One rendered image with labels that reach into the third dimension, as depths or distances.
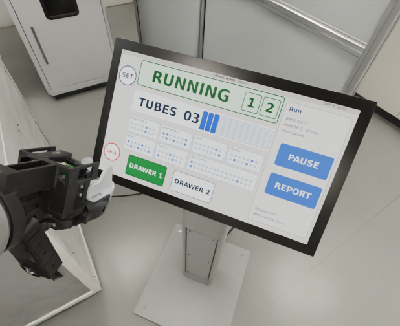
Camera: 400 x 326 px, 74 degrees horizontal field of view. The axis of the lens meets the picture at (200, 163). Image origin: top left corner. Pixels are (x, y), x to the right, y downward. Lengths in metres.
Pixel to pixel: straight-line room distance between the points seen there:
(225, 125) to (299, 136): 0.14
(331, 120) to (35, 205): 0.47
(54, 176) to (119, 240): 1.32
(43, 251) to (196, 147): 0.33
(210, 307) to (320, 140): 1.10
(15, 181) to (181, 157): 0.34
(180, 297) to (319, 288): 0.73
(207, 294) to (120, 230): 0.61
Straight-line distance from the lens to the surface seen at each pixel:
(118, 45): 0.63
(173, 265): 1.51
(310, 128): 0.53
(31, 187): 0.31
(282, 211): 0.55
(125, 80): 0.61
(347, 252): 1.82
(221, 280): 1.49
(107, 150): 0.63
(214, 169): 0.54
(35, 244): 0.35
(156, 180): 0.59
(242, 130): 0.53
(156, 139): 0.57
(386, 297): 1.83
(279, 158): 0.53
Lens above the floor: 1.47
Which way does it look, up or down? 51 degrees down
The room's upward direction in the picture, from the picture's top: 4 degrees clockwise
